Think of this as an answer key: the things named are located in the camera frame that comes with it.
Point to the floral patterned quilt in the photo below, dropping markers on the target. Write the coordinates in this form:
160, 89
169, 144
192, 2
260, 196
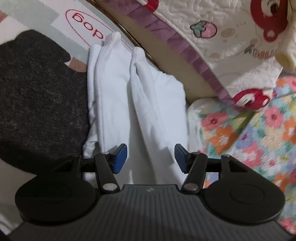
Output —
263, 140

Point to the patterned play mat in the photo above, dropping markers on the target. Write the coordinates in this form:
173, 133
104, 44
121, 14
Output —
44, 113

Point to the white hoodie sweatshirt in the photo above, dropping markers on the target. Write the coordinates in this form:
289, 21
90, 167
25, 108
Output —
131, 102

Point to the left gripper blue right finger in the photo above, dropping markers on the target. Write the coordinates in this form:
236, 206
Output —
194, 166

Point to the white quilt with red bears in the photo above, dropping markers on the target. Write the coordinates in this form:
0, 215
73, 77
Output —
241, 46

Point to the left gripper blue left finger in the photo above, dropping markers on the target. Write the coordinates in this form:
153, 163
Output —
107, 165

